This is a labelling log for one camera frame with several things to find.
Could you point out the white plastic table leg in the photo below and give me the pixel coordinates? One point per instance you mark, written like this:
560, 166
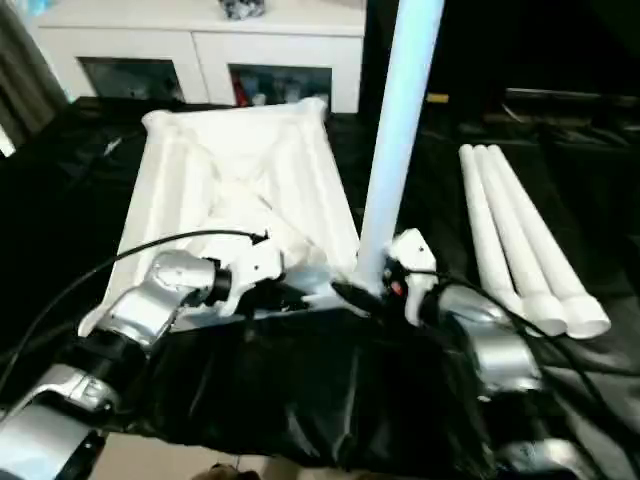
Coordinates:
537, 225
509, 225
486, 225
400, 150

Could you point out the white plastic table top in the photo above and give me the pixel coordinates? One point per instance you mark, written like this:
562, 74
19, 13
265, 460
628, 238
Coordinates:
225, 165

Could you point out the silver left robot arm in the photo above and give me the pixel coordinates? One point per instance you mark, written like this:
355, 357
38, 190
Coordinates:
165, 280

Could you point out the black glossy mat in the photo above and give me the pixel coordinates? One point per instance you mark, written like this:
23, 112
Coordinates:
300, 390

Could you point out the dark robot torso part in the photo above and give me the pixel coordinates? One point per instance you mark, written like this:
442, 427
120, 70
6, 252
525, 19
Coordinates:
235, 472

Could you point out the small tan label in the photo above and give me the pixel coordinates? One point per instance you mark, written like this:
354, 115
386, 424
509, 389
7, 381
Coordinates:
438, 98

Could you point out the white cabinet with glass doors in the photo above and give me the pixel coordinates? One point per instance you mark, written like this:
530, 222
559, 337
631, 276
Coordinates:
200, 45

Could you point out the black bundle on cabinet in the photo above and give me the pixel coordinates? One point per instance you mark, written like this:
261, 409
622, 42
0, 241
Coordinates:
242, 9

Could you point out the grey curtain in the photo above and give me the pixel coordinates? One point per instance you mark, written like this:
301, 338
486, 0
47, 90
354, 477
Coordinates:
25, 75

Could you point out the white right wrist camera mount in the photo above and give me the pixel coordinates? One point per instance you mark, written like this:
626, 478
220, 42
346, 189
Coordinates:
415, 250

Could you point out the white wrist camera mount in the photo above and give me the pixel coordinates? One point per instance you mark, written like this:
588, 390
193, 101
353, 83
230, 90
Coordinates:
415, 250
255, 265

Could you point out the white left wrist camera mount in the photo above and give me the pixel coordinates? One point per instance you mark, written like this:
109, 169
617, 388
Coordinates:
255, 265

